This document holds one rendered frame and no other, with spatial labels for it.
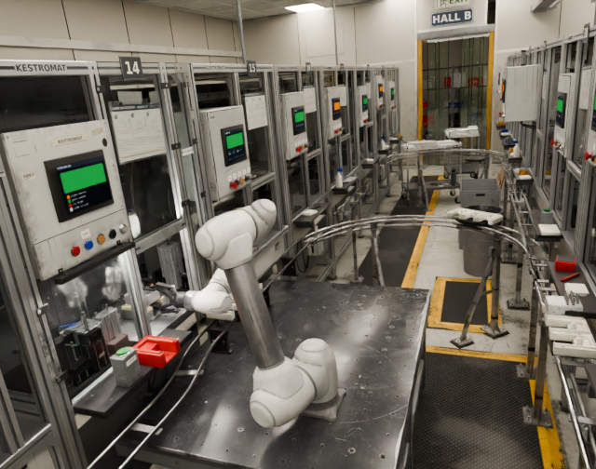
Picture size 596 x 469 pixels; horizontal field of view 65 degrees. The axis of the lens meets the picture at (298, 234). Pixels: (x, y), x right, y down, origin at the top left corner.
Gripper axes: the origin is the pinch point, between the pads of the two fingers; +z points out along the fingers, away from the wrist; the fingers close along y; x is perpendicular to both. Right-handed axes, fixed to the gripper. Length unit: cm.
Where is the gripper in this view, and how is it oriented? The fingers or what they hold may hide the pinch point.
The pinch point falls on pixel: (150, 297)
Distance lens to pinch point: 230.6
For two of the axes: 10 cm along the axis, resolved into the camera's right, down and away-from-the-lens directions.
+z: -9.4, -0.3, 3.5
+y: -0.9, -9.5, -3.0
